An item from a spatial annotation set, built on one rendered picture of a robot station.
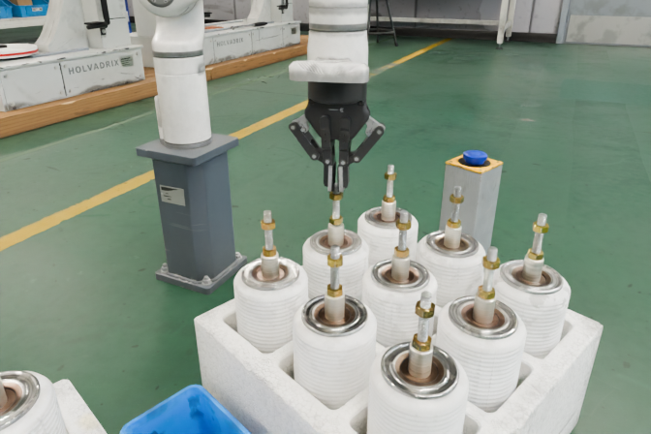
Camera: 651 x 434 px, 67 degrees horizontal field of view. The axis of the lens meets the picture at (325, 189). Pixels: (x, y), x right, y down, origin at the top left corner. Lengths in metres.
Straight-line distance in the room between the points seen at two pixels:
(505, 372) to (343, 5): 0.44
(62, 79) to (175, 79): 1.73
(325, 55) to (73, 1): 2.40
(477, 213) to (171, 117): 0.58
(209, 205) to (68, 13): 2.02
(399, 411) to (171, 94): 0.69
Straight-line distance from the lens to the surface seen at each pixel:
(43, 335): 1.08
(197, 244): 1.04
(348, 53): 0.60
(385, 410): 0.51
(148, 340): 0.99
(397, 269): 0.64
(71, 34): 2.91
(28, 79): 2.57
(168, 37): 0.98
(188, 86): 0.96
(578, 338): 0.74
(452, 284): 0.72
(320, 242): 0.72
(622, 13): 5.68
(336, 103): 0.61
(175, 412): 0.71
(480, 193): 0.86
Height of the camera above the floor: 0.60
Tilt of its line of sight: 23 degrees down
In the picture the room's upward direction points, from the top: straight up
